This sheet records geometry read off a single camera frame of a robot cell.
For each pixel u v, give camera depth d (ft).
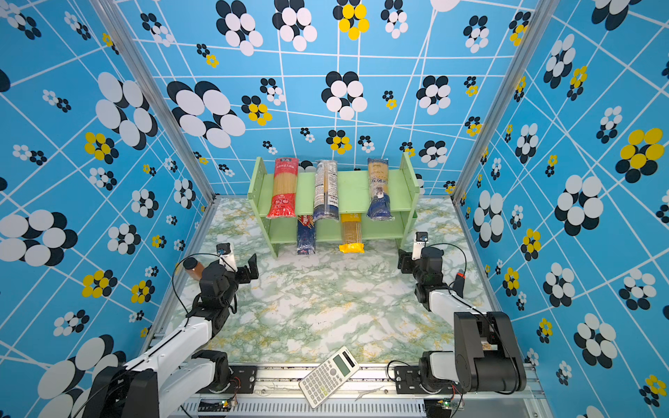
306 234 2.85
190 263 2.87
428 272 2.27
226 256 2.38
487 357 1.39
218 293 2.11
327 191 2.63
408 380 2.38
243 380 2.41
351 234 2.90
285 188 2.66
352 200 2.71
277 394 2.38
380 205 2.50
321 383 2.37
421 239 2.57
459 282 3.06
